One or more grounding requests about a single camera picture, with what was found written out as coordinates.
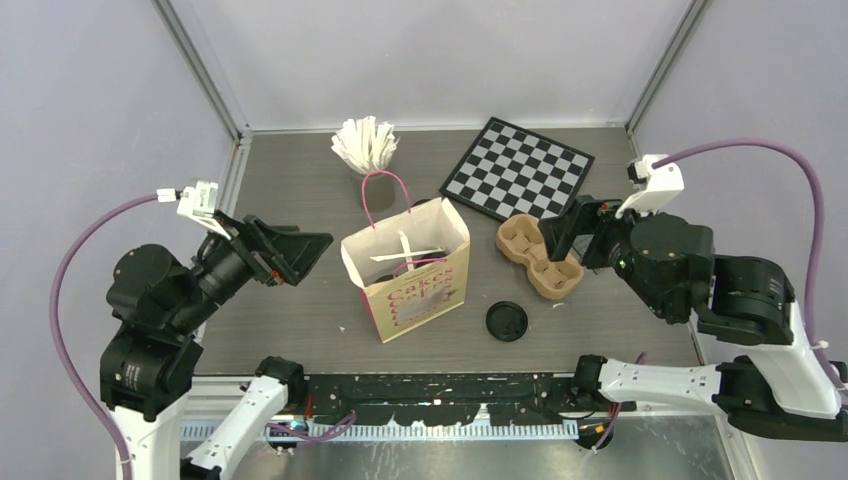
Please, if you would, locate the grey cylindrical straw holder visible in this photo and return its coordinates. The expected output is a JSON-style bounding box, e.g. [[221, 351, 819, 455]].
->
[[355, 174, 396, 213]]

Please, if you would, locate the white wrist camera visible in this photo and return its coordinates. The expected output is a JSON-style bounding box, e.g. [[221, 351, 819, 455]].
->
[[615, 154, 685, 219], [176, 180, 232, 240]]

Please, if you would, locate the bundle of white wrapped straws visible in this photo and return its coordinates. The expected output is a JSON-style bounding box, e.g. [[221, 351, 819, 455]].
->
[[331, 116, 398, 176]]

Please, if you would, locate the pink and cream paper bag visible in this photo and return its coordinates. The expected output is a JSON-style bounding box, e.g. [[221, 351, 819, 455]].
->
[[340, 170, 471, 343]]

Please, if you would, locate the white straw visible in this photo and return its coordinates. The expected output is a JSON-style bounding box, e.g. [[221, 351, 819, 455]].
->
[[396, 231, 415, 272], [369, 248, 444, 262]]

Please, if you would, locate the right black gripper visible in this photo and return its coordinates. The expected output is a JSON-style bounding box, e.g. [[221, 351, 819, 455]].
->
[[533, 190, 667, 316]]

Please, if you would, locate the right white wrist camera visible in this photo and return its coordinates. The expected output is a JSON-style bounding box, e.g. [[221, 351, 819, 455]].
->
[[615, 154, 685, 219]]

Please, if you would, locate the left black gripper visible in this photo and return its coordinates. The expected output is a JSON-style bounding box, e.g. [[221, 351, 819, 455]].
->
[[171, 205, 334, 328]]

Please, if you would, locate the black and white chessboard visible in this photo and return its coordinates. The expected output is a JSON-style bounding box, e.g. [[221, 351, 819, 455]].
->
[[439, 117, 595, 222]]

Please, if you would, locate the grey studded building baseplate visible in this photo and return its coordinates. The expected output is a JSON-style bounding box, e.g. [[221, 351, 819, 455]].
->
[[571, 234, 594, 262]]

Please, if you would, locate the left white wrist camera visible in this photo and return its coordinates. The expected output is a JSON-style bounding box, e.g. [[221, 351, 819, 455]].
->
[[176, 180, 232, 240]]

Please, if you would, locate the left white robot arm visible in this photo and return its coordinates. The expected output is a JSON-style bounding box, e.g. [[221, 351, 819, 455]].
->
[[100, 212, 333, 479]]

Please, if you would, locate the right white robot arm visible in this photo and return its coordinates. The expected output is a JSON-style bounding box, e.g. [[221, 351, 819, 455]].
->
[[539, 195, 847, 442]]

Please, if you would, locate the black coffee cup lid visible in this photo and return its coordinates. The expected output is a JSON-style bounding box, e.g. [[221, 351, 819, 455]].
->
[[485, 301, 529, 342]]

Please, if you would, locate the brown cardboard cup carrier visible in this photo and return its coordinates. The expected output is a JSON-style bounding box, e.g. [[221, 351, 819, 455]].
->
[[495, 214, 584, 300]]

